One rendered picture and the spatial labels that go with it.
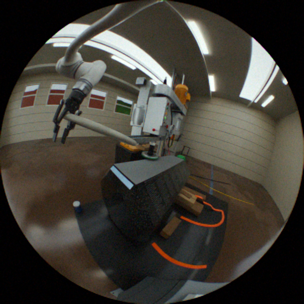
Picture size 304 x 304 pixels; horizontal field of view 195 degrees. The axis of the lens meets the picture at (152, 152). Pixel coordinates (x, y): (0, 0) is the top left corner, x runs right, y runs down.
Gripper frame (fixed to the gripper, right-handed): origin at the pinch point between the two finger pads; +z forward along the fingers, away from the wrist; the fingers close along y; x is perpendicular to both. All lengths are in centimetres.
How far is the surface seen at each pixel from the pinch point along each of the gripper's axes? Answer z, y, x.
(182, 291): 32, -18, -63
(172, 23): -309, 2, 9
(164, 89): -75, 52, -27
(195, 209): 56, 106, -129
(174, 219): 65, 81, -90
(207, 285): 31, -18, -73
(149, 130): -31, 71, -24
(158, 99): -64, 58, -24
